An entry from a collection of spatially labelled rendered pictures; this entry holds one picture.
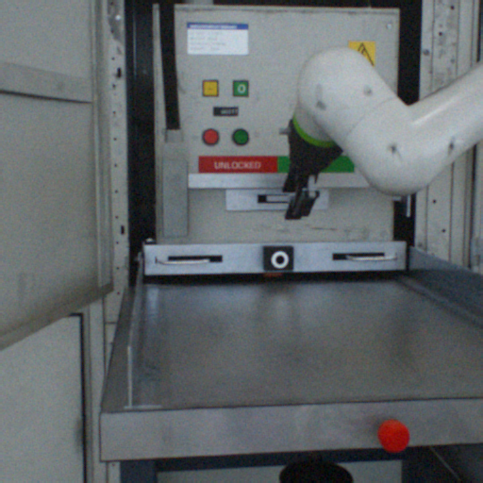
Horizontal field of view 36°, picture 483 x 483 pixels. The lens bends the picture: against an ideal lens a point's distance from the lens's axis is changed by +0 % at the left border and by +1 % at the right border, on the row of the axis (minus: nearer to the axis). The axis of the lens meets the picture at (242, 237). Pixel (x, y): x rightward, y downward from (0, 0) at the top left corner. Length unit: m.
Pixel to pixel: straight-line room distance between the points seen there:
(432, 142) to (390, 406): 0.34
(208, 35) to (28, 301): 0.63
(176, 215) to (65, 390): 0.41
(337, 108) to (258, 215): 0.56
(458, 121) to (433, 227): 0.56
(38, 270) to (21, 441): 0.44
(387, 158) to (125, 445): 0.47
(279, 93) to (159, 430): 0.87
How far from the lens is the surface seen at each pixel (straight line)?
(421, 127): 0.99
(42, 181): 1.25
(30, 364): 1.50
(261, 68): 1.51
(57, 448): 1.55
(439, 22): 1.56
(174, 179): 1.38
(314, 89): 1.00
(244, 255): 1.50
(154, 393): 0.84
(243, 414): 0.82
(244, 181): 1.46
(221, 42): 1.50
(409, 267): 1.58
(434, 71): 1.55
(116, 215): 1.45
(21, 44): 1.21
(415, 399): 0.86
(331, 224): 1.54
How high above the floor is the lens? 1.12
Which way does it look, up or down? 7 degrees down
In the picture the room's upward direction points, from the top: straight up
